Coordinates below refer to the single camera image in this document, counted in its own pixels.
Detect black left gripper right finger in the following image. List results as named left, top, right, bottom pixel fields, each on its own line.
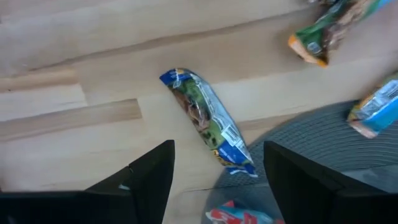
left=263, top=140, right=398, bottom=224

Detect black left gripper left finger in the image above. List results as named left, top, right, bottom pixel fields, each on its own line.
left=0, top=139, right=175, bottom=224

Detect red wrapper granola bar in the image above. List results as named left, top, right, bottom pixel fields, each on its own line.
left=205, top=200, right=285, bottom=224

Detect light blue wrapper granola bar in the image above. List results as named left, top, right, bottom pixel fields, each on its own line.
left=346, top=73, right=398, bottom=140

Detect dark blue wrapper granola bar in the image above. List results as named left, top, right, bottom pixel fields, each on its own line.
left=159, top=67, right=259, bottom=178

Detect green orange snack packet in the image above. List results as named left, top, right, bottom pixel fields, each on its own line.
left=287, top=0, right=394, bottom=68

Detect round grey woven placemat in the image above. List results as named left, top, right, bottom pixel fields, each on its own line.
left=214, top=99, right=398, bottom=224

